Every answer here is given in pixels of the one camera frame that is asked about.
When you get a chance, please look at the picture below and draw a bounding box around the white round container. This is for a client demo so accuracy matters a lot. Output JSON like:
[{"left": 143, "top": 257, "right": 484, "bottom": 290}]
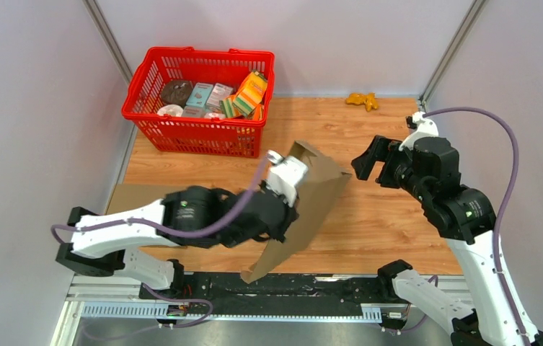
[{"left": 157, "top": 105, "right": 184, "bottom": 117}]

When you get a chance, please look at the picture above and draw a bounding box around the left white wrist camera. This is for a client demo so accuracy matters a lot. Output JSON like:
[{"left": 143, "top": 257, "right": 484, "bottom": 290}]
[{"left": 265, "top": 150, "right": 309, "bottom": 207}]

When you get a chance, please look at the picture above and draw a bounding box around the grey pink small box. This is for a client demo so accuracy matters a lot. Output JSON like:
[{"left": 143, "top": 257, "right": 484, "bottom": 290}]
[{"left": 206, "top": 83, "right": 234, "bottom": 112}]

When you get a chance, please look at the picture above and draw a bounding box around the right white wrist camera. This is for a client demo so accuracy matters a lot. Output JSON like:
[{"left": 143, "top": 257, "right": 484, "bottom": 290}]
[{"left": 399, "top": 112, "right": 438, "bottom": 151}]

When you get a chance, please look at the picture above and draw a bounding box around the striped sponge pack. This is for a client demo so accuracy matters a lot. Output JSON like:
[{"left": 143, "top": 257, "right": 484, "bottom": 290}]
[{"left": 233, "top": 71, "right": 268, "bottom": 116}]

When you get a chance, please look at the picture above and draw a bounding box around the red plastic basket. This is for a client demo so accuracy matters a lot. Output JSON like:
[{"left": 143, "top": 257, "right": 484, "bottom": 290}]
[{"left": 122, "top": 47, "right": 275, "bottom": 158}]

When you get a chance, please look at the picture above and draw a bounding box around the brown round packet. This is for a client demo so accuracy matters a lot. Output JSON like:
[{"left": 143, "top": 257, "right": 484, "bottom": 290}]
[{"left": 159, "top": 79, "right": 193, "bottom": 107}]

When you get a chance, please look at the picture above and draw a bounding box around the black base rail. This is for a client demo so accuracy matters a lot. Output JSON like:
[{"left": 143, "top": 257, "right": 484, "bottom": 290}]
[{"left": 68, "top": 271, "right": 468, "bottom": 323}]

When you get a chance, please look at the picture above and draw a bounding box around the teal small box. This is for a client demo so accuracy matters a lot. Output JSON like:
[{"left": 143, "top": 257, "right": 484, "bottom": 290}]
[{"left": 186, "top": 82, "right": 213, "bottom": 108}]

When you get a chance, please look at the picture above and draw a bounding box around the cardboard sheet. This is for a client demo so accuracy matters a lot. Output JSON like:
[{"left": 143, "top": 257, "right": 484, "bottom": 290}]
[{"left": 240, "top": 140, "right": 352, "bottom": 284}]

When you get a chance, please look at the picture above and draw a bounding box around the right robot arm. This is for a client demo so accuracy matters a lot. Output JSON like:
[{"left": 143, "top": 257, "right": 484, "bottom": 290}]
[{"left": 351, "top": 136, "right": 543, "bottom": 345}]

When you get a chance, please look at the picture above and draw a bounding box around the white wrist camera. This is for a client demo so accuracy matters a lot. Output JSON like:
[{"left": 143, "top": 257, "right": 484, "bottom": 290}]
[
  {"left": 265, "top": 150, "right": 309, "bottom": 207},
  {"left": 399, "top": 112, "right": 438, "bottom": 151}
]

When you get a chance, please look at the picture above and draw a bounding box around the cardboard box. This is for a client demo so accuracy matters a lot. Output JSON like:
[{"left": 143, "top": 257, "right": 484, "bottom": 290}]
[{"left": 105, "top": 184, "right": 186, "bottom": 215}]

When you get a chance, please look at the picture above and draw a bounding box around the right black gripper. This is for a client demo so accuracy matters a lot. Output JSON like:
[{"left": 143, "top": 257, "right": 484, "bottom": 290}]
[{"left": 349, "top": 135, "right": 429, "bottom": 203}]

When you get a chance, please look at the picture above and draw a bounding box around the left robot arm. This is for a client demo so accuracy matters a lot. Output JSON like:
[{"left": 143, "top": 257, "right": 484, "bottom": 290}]
[{"left": 51, "top": 181, "right": 299, "bottom": 299}]

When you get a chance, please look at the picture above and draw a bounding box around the green striped sponge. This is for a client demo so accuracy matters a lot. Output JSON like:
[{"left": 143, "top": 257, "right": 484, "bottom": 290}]
[{"left": 219, "top": 95, "right": 242, "bottom": 118}]

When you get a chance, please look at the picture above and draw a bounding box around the yellow toy figure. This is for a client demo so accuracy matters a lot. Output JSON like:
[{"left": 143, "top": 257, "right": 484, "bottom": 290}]
[{"left": 345, "top": 93, "right": 379, "bottom": 112}]

